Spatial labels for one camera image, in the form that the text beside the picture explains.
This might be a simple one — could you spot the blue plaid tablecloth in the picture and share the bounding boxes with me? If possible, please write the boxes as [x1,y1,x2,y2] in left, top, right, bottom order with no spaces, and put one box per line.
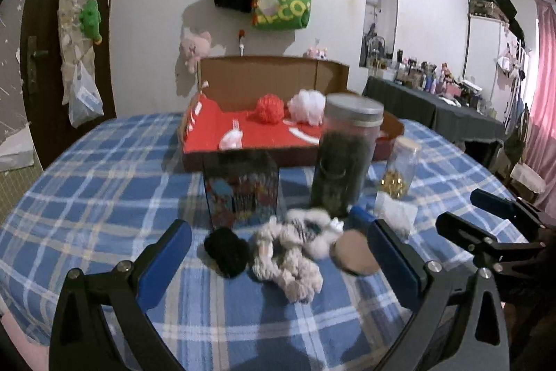
[0,111,529,371]

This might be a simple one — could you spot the cosmetic bottles cluster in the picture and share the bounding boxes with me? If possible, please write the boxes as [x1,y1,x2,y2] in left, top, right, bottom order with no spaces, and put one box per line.
[368,55,484,111]

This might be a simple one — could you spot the tan round powder puff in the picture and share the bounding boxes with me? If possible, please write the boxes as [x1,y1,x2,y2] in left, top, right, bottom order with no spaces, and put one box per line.
[331,230,381,276]

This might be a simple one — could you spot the white fluffy striped scrunchie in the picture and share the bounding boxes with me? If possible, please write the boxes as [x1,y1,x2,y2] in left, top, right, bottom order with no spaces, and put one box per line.
[284,208,344,261]

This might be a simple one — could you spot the pink curtain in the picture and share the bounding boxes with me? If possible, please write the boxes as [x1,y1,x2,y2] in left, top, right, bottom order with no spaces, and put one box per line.
[526,0,556,217]

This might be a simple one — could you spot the white plastic bag hanging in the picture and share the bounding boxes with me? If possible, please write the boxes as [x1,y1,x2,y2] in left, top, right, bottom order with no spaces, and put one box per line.
[69,62,104,128]

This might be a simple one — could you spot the green plush on door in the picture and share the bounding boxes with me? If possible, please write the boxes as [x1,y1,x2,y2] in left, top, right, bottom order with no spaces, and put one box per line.
[79,0,103,45]

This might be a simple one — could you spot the tall jar dark contents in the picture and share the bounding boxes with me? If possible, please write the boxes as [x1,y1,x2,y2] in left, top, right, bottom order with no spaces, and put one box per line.
[311,93,384,218]

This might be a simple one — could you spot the dark patterned square tin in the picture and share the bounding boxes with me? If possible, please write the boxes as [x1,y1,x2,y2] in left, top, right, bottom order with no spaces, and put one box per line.
[203,150,279,229]

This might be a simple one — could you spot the light pink bunny plush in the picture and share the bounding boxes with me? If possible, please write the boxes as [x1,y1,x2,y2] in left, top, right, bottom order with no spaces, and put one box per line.
[181,31,212,74]

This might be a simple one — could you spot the beige hanging door organizer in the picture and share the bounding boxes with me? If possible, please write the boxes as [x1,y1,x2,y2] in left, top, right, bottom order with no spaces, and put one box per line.
[57,0,95,105]

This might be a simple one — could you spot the small jar gold beads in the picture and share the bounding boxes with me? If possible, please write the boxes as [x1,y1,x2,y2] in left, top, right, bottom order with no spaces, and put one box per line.
[379,136,421,199]

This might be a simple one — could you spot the dark wooden door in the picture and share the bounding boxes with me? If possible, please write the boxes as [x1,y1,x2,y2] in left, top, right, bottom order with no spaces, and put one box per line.
[21,0,115,161]

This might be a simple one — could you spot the pink red mesh pouf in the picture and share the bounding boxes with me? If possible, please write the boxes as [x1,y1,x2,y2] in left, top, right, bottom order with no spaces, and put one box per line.
[249,94,285,125]

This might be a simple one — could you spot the pink bear plush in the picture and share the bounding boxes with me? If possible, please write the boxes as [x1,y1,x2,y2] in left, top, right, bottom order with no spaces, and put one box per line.
[303,46,328,60]

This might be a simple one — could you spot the silver pole red cap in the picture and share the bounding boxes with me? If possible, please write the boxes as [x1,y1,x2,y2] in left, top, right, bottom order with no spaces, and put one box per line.
[237,29,245,56]

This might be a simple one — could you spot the white mesh bath pouf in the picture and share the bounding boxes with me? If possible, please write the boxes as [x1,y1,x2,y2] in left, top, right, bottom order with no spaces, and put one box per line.
[287,89,326,126]

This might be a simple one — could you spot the beige chunky scrunchie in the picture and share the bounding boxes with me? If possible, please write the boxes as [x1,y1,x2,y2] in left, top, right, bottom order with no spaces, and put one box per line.
[252,216,323,303]

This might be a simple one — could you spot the white sachet packet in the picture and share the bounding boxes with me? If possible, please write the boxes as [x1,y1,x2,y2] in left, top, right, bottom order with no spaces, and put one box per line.
[374,191,417,241]

